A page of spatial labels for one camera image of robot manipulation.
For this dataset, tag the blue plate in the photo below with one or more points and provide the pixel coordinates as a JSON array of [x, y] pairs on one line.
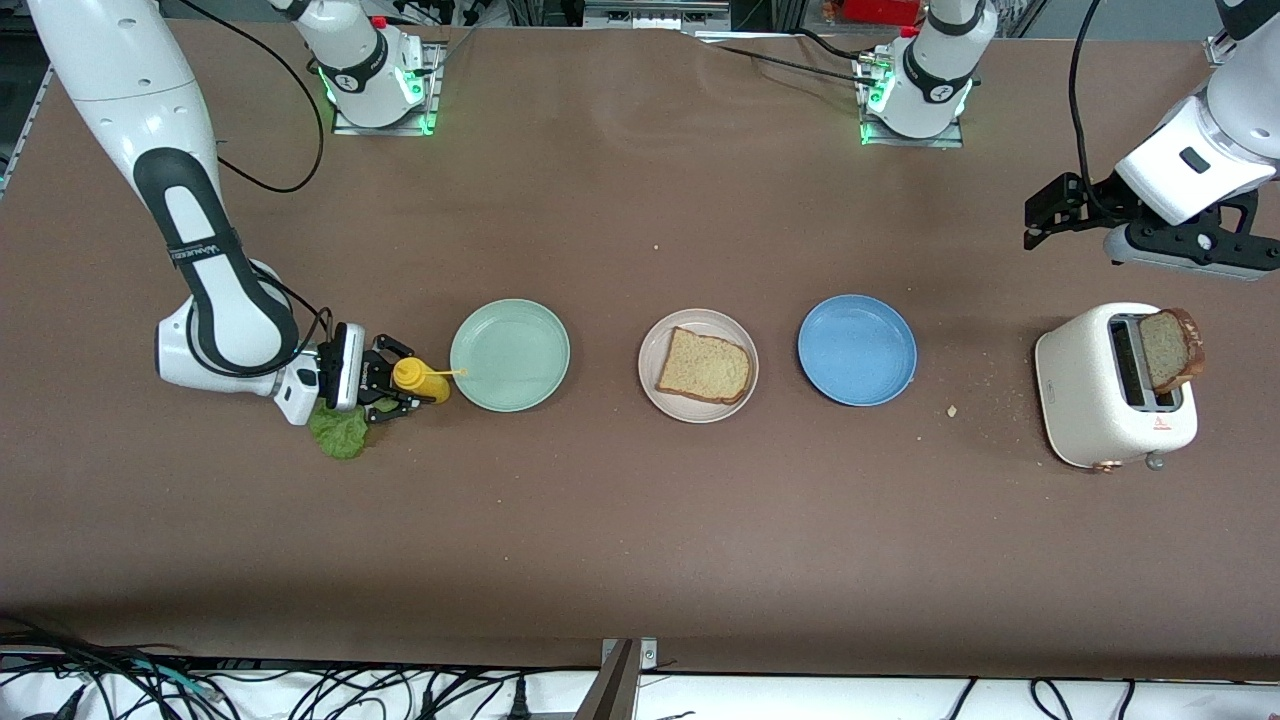
[[857, 350]]

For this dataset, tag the aluminium frame profile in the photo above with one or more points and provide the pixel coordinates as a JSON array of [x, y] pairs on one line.
[[1214, 52], [24, 125]]

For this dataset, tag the silver table edge bracket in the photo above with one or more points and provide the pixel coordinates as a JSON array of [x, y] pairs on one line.
[[648, 652]]

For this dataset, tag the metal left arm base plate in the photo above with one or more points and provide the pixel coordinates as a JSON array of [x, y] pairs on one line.
[[910, 143]]

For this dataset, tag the red box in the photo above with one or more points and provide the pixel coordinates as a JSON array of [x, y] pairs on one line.
[[880, 10]]

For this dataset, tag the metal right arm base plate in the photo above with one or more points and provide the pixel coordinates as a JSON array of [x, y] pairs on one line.
[[432, 70]]

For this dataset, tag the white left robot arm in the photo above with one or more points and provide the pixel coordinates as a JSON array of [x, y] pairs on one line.
[[935, 100]]

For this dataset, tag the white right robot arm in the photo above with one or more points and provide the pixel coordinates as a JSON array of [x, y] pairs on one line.
[[120, 80]]

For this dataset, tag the dark grey metal post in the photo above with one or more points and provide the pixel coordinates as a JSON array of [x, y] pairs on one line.
[[612, 695]]

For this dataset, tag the brown bread slice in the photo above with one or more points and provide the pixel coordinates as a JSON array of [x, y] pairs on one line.
[[705, 368], [1165, 350]]

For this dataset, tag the white toaster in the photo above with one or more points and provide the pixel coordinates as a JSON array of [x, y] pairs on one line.
[[1085, 390]]

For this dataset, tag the grey metal box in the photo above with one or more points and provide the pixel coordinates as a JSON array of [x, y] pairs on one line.
[[650, 15]]

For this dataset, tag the beige plate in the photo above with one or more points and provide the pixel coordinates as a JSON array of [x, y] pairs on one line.
[[660, 405]]

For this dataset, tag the black equipment rack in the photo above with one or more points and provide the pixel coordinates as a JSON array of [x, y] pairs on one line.
[[545, 10]]

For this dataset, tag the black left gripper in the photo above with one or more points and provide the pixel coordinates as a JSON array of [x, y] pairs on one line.
[[1092, 198]]

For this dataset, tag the pale green plate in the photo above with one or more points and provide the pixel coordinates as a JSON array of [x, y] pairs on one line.
[[510, 355]]

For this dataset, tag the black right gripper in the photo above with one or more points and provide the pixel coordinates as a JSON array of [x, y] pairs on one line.
[[372, 377]]

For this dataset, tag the yellow mustard squeeze bottle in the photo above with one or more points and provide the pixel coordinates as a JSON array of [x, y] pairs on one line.
[[420, 380]]

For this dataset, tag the green lettuce leaf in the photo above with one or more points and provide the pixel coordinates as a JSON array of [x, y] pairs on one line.
[[340, 437]]

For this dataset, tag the black power plug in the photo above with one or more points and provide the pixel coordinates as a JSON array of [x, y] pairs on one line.
[[519, 700]]

